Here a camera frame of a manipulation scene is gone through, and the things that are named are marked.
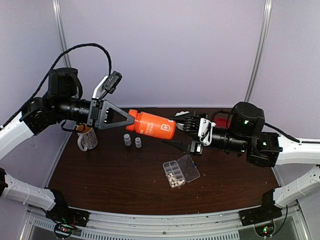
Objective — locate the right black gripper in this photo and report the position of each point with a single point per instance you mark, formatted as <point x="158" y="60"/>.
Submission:
<point x="186" y="148"/>

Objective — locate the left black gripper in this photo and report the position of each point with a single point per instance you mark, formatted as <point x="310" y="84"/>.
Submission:
<point x="96" y="116"/>

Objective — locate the orange pill bottle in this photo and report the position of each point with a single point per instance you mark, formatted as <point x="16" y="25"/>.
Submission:
<point x="152" y="125"/>

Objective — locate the shorter small white bottle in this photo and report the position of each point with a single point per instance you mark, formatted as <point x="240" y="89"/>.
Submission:
<point x="138" y="142"/>

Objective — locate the clear plastic pill organizer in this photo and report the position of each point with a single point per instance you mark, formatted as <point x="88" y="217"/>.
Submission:
<point x="184" y="169"/>

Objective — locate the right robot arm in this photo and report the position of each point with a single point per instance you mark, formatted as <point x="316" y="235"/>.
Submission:
<point x="264" y="145"/>

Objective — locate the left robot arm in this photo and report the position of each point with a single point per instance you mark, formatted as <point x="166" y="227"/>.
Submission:
<point x="62" y="102"/>

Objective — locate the white pills in organizer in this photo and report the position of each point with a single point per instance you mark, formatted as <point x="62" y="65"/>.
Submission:
<point x="171" y="178"/>

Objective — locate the beige pills in organizer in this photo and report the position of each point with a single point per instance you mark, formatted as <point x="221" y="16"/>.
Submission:
<point x="177" y="184"/>

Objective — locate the white fluted bowl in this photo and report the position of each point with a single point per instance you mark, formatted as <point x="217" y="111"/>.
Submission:
<point x="181" y="113"/>

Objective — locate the taller small white bottle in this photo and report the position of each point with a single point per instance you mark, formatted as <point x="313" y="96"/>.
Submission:
<point x="127" y="139"/>

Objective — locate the red patterned plate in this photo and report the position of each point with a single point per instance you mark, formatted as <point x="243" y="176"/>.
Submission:
<point x="222" y="122"/>

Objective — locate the white floral mug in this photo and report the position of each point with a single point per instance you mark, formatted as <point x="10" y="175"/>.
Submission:
<point x="87" y="139"/>

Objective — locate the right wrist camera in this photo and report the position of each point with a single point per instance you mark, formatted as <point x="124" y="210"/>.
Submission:
<point x="199" y="129"/>

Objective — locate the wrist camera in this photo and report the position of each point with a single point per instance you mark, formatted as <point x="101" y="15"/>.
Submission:
<point x="199" y="129"/>
<point x="107" y="85"/>

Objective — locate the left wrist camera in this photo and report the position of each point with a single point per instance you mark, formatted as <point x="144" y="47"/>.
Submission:
<point x="107" y="85"/>

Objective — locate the left aluminium frame post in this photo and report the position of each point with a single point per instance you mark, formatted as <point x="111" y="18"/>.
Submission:
<point x="66" y="58"/>

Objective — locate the aluminium frame post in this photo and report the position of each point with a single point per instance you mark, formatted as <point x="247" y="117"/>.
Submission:
<point x="66" y="58"/>
<point x="264" y="31"/>

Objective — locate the front aluminium rail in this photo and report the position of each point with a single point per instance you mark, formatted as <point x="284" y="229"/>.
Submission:
<point x="207" y="226"/>

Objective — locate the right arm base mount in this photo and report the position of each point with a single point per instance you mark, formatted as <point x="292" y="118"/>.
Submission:
<point x="262" y="216"/>

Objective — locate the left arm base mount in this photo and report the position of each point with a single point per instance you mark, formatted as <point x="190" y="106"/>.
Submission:
<point x="66" y="219"/>

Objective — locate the right aluminium frame post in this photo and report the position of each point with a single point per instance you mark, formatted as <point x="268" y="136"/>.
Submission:
<point x="264" y="31"/>

